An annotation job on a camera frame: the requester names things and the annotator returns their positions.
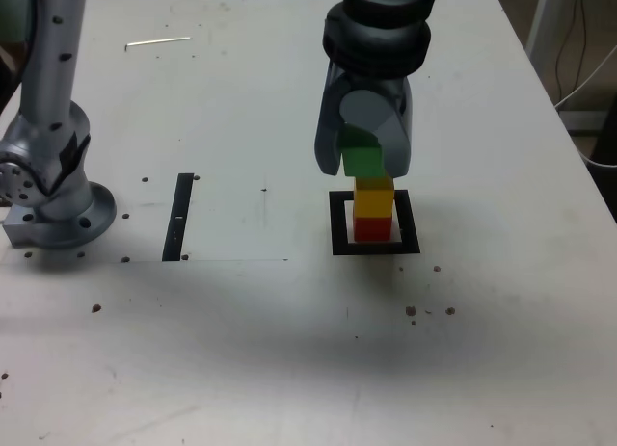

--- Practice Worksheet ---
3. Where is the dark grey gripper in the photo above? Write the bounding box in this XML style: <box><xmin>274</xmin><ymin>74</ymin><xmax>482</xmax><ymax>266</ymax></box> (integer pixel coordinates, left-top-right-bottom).
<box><xmin>312</xmin><ymin>61</ymin><xmax>415</xmax><ymax>180</ymax></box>

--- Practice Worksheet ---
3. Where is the green cube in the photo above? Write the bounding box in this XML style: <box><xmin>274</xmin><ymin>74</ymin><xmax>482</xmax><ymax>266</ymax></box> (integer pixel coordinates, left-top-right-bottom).
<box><xmin>336</xmin><ymin>123</ymin><xmax>387</xmax><ymax>178</ymax></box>

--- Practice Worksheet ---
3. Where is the yellow cube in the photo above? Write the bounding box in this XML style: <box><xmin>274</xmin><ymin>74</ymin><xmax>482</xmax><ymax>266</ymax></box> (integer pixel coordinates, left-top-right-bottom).
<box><xmin>353</xmin><ymin>175</ymin><xmax>395</xmax><ymax>221</ymax></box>

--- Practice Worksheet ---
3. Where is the red cube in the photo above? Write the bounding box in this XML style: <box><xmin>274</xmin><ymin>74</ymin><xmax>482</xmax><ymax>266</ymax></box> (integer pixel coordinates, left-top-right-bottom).
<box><xmin>354</xmin><ymin>217</ymin><xmax>392</xmax><ymax>243</ymax></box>

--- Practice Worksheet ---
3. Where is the black tape square outline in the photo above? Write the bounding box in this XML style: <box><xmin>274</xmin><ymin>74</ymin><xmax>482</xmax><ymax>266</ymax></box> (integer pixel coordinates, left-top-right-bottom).
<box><xmin>328</xmin><ymin>189</ymin><xmax>421</xmax><ymax>257</ymax></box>

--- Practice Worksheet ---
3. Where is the black tape strip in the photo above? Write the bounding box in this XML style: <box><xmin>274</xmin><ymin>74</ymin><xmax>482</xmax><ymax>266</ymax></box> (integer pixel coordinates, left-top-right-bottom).
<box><xmin>161</xmin><ymin>172</ymin><xmax>195</xmax><ymax>263</ymax></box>

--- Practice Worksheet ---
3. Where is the thin white stick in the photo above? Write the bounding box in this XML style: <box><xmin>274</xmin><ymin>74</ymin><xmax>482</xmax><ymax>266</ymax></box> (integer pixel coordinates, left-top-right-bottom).
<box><xmin>124</xmin><ymin>35</ymin><xmax>193</xmax><ymax>52</ymax></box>

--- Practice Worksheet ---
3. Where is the black hanging cable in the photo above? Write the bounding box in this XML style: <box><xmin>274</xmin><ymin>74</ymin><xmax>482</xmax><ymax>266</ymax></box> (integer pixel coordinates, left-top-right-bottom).
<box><xmin>553</xmin><ymin>0</ymin><xmax>582</xmax><ymax>103</ymax></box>

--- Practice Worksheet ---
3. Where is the white frame leg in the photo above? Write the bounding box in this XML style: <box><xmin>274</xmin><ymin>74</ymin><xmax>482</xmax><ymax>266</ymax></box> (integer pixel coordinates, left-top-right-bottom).
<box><xmin>524</xmin><ymin>0</ymin><xmax>555</xmax><ymax>66</ymax></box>

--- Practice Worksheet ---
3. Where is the grey cable duct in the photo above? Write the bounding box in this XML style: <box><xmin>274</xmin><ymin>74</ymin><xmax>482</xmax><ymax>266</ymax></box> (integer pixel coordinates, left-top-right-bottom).
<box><xmin>558</xmin><ymin>109</ymin><xmax>608</xmax><ymax>135</ymax></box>

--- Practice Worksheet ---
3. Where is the white cable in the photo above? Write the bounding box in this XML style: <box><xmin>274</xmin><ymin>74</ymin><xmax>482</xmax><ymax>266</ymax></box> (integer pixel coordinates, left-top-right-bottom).
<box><xmin>552</xmin><ymin>45</ymin><xmax>617</xmax><ymax>169</ymax></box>

